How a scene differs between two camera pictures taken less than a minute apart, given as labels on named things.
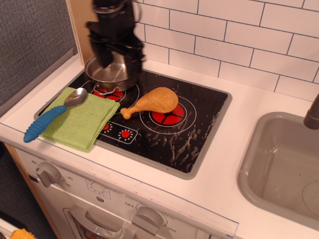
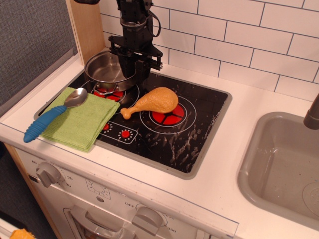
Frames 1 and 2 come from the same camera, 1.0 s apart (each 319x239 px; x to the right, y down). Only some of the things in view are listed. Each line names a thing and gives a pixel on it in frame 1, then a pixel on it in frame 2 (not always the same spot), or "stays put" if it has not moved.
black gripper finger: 133,64 -> 142,70
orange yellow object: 21,234 stays put
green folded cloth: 80,127 stays put
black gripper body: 113,34 -> 137,39
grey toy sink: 278,169 stays put
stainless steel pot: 105,80 stays put
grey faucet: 311,119 stays put
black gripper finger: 104,57 -> 128,65
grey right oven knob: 148,219 stays put
